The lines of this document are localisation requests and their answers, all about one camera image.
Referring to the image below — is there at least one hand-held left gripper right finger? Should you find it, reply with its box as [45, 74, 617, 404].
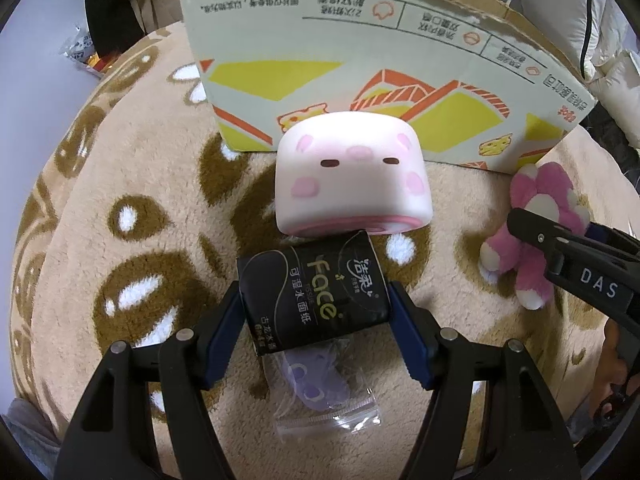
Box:
[387, 280, 583, 480]

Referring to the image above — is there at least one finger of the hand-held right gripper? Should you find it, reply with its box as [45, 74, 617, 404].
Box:
[507, 208, 640, 333]
[587, 222, 640, 257]

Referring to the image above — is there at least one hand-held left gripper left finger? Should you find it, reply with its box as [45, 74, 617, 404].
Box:
[59, 280, 246, 480]

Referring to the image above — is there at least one pink bear plush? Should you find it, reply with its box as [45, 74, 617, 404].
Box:
[480, 162, 593, 310]

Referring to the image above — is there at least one black tissue pack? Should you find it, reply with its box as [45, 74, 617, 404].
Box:
[236, 230, 392, 357]

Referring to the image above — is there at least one printed cardboard box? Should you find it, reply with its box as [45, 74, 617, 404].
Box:
[176, 0, 597, 173]

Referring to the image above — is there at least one person's right hand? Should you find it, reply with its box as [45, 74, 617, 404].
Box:
[595, 321, 633, 407]

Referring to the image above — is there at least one purple item in clear bag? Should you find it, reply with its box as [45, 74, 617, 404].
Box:
[265, 337, 381, 436]

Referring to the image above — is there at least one pink pig face squishy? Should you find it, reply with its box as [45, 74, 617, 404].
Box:
[275, 111, 433, 237]

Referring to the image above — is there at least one beige printed blanket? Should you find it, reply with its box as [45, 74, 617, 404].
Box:
[10, 22, 640, 480]

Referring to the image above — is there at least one grey cloth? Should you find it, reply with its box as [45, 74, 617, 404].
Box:
[0, 397, 66, 480]

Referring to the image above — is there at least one cream mattress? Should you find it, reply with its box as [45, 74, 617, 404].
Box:
[520, 0, 640, 151]

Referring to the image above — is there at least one plastic bag with yellow items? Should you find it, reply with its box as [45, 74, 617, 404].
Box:
[60, 25, 121, 78]

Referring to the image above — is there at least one black hanging garment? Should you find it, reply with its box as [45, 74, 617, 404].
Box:
[82, 0, 146, 56]

